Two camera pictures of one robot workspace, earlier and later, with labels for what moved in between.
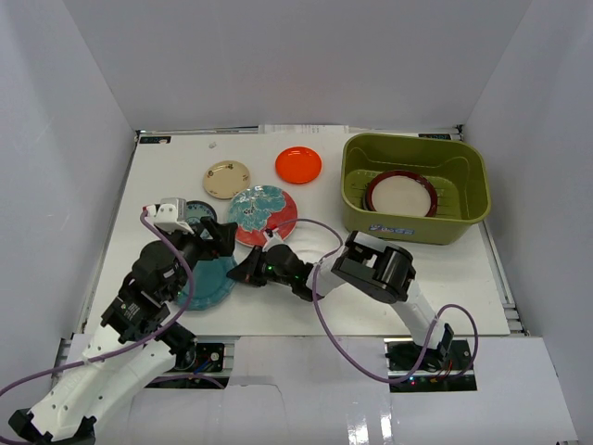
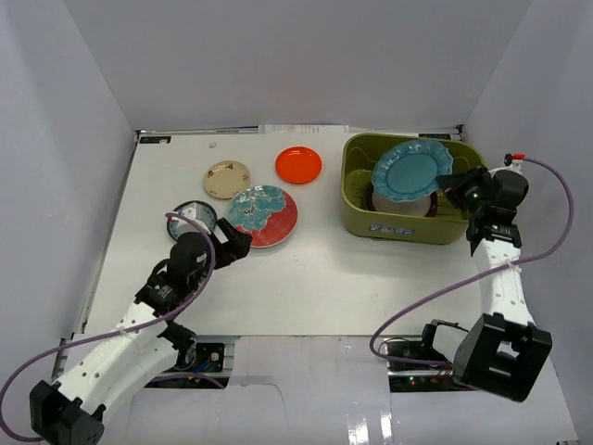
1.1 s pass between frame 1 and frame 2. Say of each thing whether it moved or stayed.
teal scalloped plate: moved
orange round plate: stayed
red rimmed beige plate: stayed
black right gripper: moved
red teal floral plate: stayed
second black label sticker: stayed
